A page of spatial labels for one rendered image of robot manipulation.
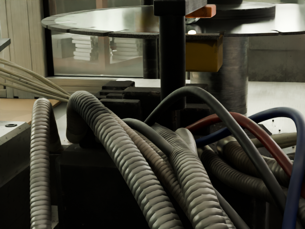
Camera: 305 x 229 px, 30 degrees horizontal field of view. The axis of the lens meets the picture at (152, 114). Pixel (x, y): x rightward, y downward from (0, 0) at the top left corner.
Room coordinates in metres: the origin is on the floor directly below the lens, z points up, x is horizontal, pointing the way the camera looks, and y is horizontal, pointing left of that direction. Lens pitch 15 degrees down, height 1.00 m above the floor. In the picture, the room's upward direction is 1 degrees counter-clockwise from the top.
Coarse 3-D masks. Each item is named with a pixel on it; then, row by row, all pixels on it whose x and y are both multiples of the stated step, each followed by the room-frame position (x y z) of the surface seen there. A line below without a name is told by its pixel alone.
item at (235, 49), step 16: (224, 48) 0.55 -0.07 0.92; (240, 48) 0.56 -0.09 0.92; (224, 64) 0.55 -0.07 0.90; (240, 64) 0.56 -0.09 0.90; (192, 80) 0.57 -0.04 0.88; (208, 80) 0.55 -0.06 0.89; (224, 80) 0.55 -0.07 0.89; (240, 80) 0.56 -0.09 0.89; (224, 96) 0.55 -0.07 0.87; (240, 96) 0.56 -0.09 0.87; (240, 112) 0.56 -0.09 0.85
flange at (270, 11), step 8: (208, 0) 0.56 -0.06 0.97; (216, 0) 0.56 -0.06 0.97; (224, 0) 0.56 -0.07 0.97; (232, 0) 0.56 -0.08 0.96; (240, 0) 0.57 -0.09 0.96; (216, 8) 0.53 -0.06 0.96; (224, 8) 0.53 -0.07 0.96; (232, 8) 0.53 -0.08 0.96; (240, 8) 0.53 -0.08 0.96; (248, 8) 0.53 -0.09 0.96; (256, 8) 0.53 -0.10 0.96; (264, 8) 0.54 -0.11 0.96; (272, 8) 0.55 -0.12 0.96; (216, 16) 0.53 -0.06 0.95; (224, 16) 0.53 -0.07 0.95; (232, 16) 0.53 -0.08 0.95; (240, 16) 0.53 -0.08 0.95; (248, 16) 0.53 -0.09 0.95; (256, 16) 0.53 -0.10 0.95; (264, 16) 0.54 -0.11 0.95
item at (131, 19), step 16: (64, 16) 0.60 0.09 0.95; (80, 16) 0.60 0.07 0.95; (96, 16) 0.59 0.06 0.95; (112, 16) 0.59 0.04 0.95; (128, 16) 0.58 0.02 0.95; (144, 16) 0.58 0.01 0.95; (272, 16) 0.54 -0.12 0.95; (288, 16) 0.54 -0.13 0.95; (304, 16) 0.54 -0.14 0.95; (208, 32) 0.43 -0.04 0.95; (224, 32) 0.42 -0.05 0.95; (240, 32) 0.42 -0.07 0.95; (256, 32) 0.42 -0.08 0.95; (272, 32) 0.42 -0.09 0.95; (288, 32) 0.42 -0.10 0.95; (304, 32) 0.42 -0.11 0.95
